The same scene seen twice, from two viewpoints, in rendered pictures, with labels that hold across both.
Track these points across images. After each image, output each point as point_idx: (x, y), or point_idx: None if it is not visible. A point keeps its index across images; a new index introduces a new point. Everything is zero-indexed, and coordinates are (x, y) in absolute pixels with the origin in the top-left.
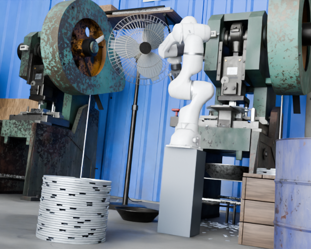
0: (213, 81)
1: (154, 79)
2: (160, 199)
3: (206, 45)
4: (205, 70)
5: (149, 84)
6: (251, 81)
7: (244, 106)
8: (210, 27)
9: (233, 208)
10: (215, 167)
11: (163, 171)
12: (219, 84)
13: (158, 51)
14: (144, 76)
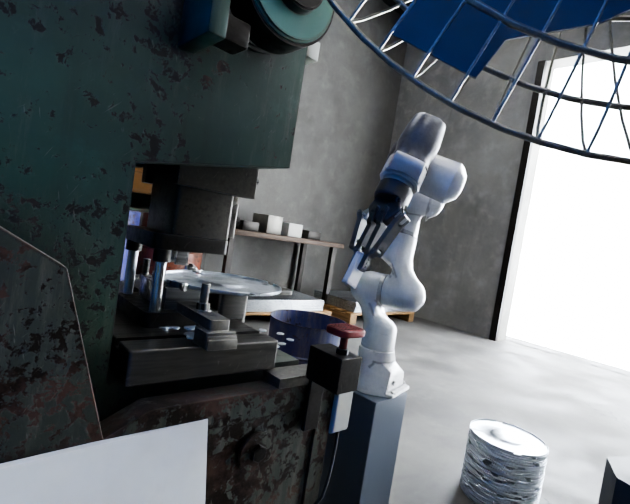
0: (197, 164)
1: (453, 47)
2: (393, 472)
3: (302, 79)
4: (283, 168)
5: (493, 122)
6: (143, 166)
7: (141, 249)
8: None
9: None
10: None
11: (400, 430)
12: (165, 163)
13: (463, 186)
14: (603, 22)
